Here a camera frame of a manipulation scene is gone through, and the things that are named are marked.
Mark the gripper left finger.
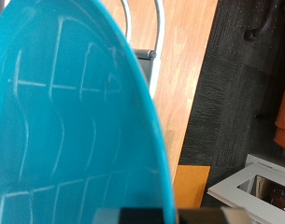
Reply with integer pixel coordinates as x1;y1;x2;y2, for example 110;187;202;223
92;206;166;224

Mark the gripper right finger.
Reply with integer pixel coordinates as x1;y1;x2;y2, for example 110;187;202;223
177;206;253;224

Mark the blue plate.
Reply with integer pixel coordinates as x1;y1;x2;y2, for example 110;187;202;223
0;0;178;224

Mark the white framed box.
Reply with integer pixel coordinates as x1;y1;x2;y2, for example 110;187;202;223
207;153;285;224

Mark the brown cardboard sheet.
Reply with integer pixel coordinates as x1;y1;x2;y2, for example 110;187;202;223
173;164;211;209

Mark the orange object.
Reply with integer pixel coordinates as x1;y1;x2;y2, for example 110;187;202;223
274;68;285;152

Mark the black chair leg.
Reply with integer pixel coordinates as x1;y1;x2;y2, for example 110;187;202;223
244;0;285;43

